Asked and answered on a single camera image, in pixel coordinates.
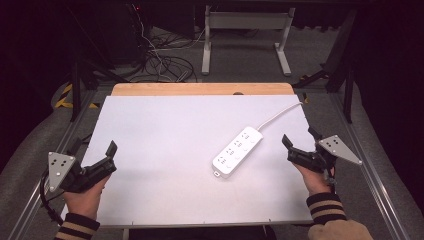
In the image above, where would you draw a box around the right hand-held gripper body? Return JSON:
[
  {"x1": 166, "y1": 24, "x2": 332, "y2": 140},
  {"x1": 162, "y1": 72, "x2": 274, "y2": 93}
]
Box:
[{"x1": 288, "y1": 134, "x2": 363, "y2": 174}]

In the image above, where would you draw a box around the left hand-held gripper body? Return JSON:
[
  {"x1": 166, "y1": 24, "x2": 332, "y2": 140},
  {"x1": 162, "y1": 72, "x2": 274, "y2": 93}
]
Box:
[{"x1": 48, "y1": 152, "x2": 118, "y2": 194}]

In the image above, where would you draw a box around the white power strip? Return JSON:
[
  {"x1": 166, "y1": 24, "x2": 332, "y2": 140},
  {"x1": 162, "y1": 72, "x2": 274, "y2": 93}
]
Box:
[{"x1": 211, "y1": 125, "x2": 264, "y2": 179}]

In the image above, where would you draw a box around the person's right hand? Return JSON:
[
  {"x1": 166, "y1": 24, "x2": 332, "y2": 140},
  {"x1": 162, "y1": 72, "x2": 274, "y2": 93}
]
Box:
[{"x1": 293, "y1": 163, "x2": 335, "y2": 197}]

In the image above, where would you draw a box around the person's left hand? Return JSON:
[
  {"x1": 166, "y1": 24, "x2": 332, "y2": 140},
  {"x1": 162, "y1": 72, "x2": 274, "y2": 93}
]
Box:
[{"x1": 63, "y1": 174, "x2": 111, "y2": 221}]

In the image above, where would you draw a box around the yellow black hazard tape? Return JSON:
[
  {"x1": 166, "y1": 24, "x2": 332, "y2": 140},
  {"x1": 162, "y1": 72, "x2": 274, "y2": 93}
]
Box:
[{"x1": 54, "y1": 83, "x2": 101, "y2": 110}]

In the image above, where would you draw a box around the white table cover board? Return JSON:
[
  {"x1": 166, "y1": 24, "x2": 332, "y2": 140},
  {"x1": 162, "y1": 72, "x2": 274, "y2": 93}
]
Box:
[{"x1": 60, "y1": 94, "x2": 316, "y2": 228}]

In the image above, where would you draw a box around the black tripod stand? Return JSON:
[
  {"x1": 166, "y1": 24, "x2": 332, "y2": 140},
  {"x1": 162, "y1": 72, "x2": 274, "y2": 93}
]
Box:
[
  {"x1": 64, "y1": 6, "x2": 131, "y2": 123},
  {"x1": 292, "y1": 9, "x2": 358, "y2": 124}
]

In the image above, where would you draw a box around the wooden table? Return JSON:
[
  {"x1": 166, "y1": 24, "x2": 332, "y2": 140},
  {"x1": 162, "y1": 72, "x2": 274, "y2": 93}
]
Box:
[{"x1": 110, "y1": 82, "x2": 296, "y2": 98}]

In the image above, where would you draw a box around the black computer case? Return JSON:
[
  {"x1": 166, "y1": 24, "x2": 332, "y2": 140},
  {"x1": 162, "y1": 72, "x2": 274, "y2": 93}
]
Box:
[{"x1": 108, "y1": 3, "x2": 152, "y2": 65}]

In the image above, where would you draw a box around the white power strip cable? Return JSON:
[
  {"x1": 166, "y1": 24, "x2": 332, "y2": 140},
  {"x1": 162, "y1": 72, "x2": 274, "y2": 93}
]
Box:
[{"x1": 256, "y1": 101, "x2": 304, "y2": 132}]

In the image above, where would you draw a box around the aluminium floor rail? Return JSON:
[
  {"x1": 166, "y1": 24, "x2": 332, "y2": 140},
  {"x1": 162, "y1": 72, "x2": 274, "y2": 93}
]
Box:
[
  {"x1": 328, "y1": 93, "x2": 412, "y2": 240},
  {"x1": 6, "y1": 89, "x2": 98, "y2": 240}
]

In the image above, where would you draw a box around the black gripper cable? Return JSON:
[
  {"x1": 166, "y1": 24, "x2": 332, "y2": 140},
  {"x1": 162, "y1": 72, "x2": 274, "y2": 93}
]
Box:
[{"x1": 38, "y1": 169, "x2": 65, "y2": 226}]

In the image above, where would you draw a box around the tangle of floor cables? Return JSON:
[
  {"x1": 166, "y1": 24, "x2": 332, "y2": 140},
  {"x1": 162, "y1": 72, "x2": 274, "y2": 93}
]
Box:
[{"x1": 131, "y1": 4, "x2": 205, "y2": 83}]

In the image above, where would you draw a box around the white metal desk frame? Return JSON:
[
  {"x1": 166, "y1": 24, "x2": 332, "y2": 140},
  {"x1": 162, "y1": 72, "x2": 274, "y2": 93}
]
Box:
[{"x1": 201, "y1": 4, "x2": 297, "y2": 77}]

